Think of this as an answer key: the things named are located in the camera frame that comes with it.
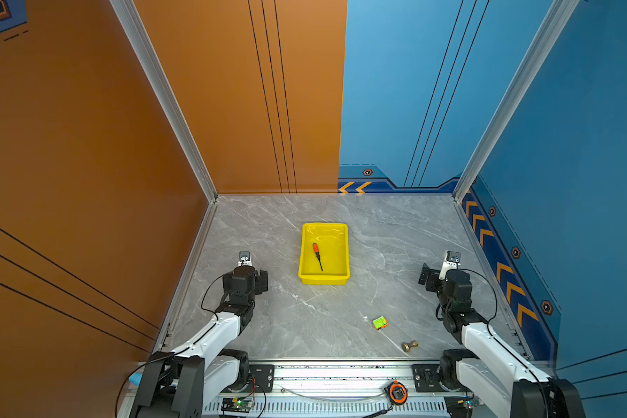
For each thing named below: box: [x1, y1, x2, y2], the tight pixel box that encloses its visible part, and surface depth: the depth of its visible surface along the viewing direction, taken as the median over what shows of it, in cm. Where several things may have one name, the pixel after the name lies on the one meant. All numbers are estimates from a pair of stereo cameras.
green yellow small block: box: [372, 316, 390, 331], surface depth 83 cm
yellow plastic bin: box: [297, 222, 351, 285], surface depth 101 cm
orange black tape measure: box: [389, 380, 409, 406], surface depth 70 cm
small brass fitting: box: [401, 339, 419, 353], surface depth 79 cm
